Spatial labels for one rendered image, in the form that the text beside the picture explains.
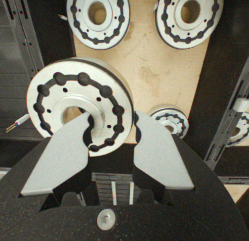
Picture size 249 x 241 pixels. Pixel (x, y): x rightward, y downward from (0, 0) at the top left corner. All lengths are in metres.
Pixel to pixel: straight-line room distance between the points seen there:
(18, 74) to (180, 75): 0.36
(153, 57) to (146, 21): 0.06
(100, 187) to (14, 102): 0.40
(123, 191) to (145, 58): 0.48
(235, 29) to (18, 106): 0.48
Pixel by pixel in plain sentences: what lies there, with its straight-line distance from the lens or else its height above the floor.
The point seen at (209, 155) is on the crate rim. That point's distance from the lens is 0.30.
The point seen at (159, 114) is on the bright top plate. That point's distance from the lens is 0.28.
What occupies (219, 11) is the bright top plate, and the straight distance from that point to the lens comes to 0.28.
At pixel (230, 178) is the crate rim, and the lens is 0.38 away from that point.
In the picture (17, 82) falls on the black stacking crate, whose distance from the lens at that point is 0.39.
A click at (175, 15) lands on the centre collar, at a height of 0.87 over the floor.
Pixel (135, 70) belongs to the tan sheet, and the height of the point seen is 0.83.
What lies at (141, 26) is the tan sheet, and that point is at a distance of 0.28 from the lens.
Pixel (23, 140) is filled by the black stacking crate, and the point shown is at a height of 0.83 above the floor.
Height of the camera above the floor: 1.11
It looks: 61 degrees down
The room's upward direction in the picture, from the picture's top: 175 degrees counter-clockwise
